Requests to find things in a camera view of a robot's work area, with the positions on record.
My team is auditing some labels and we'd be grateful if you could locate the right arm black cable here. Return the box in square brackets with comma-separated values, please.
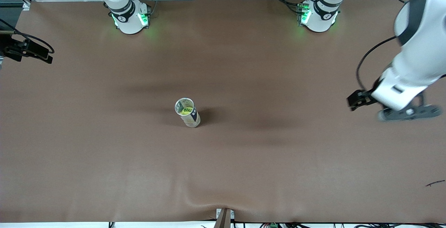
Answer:
[0, 19, 55, 54]

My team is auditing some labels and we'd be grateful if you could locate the table edge clamp bracket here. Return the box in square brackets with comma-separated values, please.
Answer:
[213, 208, 234, 228]

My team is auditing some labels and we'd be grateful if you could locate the brown table cover mat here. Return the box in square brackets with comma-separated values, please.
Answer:
[0, 0, 446, 223]

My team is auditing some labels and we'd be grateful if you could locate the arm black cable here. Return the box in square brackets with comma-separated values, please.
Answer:
[355, 35, 399, 93]
[0, 19, 55, 54]

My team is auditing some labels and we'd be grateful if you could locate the white blue tennis ball can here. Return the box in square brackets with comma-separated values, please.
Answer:
[174, 97, 201, 128]

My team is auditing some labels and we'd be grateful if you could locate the yellow tennis ball black print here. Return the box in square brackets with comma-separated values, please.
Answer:
[177, 101, 193, 115]

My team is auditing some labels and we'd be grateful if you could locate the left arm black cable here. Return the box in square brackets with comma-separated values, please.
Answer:
[355, 35, 399, 93]

